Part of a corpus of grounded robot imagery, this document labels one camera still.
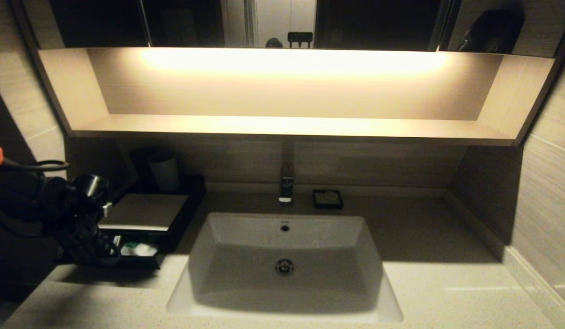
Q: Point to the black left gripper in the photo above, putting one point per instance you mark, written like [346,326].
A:
[74,228]

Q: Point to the white sachet green cap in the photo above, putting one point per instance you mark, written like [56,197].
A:
[141,250]

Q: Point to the grey plastic cup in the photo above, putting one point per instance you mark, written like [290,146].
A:
[164,172]

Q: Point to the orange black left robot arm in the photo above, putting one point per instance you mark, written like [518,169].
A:
[17,201]

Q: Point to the grey metal plate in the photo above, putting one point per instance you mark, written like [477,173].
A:
[145,211]

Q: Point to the black storage box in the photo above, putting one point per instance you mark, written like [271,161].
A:
[191,201]

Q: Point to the white ceramic sink basin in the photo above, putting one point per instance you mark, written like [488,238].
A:
[246,256]

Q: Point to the chrome sink drain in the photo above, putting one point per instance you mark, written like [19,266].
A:
[285,267]

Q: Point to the chrome faucet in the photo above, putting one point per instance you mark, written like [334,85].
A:
[287,185]

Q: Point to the black soap dish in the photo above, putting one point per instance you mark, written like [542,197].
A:
[317,205]

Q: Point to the round white soap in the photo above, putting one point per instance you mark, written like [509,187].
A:
[330,196]

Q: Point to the dark-haired person head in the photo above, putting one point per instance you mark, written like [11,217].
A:
[274,43]

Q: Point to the small black device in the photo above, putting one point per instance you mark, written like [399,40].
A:
[300,39]

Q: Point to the mirror cabinet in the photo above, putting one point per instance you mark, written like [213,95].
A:
[378,23]

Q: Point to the black wall hair dryer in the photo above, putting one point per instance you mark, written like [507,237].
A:
[493,32]

